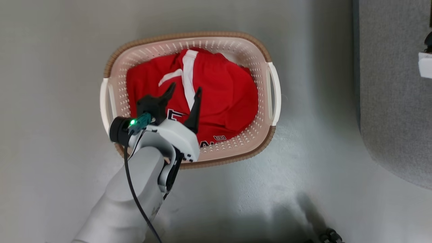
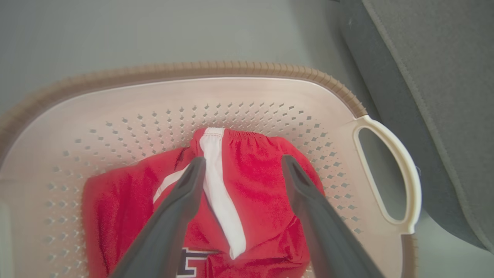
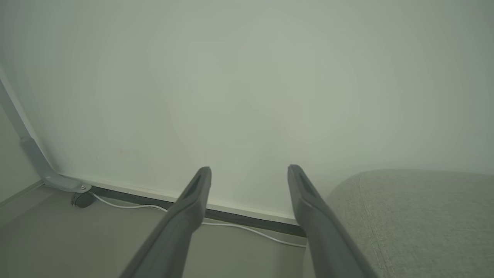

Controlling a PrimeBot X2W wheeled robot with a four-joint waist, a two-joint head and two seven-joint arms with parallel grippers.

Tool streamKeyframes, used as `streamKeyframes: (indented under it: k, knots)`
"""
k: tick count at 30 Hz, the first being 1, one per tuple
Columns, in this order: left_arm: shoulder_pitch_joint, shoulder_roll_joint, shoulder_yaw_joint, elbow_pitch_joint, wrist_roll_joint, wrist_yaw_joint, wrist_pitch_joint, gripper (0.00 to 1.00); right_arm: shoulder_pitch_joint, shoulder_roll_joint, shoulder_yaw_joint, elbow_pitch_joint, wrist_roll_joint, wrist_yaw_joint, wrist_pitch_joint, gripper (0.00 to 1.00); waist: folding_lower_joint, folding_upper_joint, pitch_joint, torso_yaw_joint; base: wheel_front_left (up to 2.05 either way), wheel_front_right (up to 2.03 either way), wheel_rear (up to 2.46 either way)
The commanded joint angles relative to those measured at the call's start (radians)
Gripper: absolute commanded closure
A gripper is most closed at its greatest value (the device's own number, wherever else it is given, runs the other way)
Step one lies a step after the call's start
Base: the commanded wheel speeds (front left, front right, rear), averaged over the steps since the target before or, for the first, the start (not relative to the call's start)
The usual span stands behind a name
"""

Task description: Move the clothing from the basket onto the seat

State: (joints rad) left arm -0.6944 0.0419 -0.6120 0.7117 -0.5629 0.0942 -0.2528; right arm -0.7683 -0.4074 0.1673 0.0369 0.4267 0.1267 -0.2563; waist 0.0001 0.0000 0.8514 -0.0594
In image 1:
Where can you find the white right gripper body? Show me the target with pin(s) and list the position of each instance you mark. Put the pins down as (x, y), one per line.
(426, 65)

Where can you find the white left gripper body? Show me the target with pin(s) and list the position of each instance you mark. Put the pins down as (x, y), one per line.
(175, 135)

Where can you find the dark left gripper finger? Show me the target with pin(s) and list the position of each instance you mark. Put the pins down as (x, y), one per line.
(153, 106)
(194, 114)

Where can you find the red lettered sports jersey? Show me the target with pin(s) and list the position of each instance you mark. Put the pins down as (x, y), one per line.
(222, 94)

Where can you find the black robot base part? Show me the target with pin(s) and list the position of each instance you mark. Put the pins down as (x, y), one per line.
(330, 236)

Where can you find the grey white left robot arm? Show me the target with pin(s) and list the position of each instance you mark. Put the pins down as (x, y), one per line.
(111, 209)

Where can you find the pink plastic laundry basket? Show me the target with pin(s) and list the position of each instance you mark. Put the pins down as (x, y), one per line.
(236, 47)

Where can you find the grey carpet mat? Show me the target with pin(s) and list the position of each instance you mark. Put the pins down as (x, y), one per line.
(395, 84)

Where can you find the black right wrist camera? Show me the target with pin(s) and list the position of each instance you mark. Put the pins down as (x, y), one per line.
(429, 42)

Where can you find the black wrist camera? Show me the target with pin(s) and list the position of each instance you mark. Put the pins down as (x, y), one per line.
(119, 130)
(429, 42)

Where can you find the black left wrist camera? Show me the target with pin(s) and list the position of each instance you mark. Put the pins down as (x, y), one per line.
(119, 130)

